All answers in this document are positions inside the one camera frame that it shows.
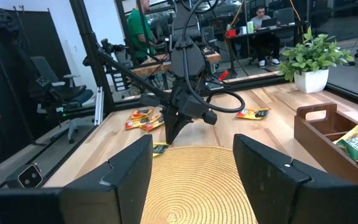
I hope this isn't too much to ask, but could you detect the person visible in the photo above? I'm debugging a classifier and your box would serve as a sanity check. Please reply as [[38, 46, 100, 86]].
[[249, 6, 281, 69], [126, 0, 158, 62]]

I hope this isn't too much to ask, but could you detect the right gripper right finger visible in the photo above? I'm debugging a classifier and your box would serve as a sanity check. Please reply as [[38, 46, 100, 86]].
[[233, 133, 358, 224]]

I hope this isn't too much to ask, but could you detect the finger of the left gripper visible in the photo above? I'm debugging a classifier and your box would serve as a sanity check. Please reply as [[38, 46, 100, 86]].
[[162, 105, 180, 146], [172, 116, 195, 144]]

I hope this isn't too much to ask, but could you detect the green plant in white pot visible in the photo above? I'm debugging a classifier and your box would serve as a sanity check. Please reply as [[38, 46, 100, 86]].
[[277, 27, 356, 94]]

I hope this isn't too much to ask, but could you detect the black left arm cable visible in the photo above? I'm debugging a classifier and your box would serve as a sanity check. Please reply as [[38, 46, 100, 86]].
[[180, 0, 247, 114]]

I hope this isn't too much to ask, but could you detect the orange tea packet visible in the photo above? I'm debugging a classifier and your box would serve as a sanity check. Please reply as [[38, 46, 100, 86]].
[[236, 108, 270, 121], [140, 116, 165, 131], [130, 108, 154, 121], [124, 118, 150, 131]]

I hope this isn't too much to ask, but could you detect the round woven straw placemat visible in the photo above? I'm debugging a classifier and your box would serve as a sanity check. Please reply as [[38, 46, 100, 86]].
[[140, 146, 259, 224]]

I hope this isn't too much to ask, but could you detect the wooden tea organizer box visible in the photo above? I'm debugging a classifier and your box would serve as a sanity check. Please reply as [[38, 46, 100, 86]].
[[293, 102, 358, 185]]

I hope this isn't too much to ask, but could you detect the silver aluminium bracket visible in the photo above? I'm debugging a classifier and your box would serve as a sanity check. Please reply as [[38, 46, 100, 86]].
[[94, 86, 104, 126]]

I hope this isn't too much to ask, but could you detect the black office desk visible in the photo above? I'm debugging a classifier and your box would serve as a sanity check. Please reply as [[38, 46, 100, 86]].
[[224, 23, 304, 78]]

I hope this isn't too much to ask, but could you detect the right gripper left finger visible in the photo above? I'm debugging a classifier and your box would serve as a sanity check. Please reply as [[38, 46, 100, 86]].
[[0, 134, 154, 224]]

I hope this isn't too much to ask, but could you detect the grey laptop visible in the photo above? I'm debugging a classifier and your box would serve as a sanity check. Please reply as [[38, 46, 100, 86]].
[[261, 17, 278, 29]]

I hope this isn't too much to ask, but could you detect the small black table camera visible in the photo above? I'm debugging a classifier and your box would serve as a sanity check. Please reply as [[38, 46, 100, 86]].
[[6, 163, 44, 189]]

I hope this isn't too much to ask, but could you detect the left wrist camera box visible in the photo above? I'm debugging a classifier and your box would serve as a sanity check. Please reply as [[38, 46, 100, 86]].
[[203, 109, 218, 126]]

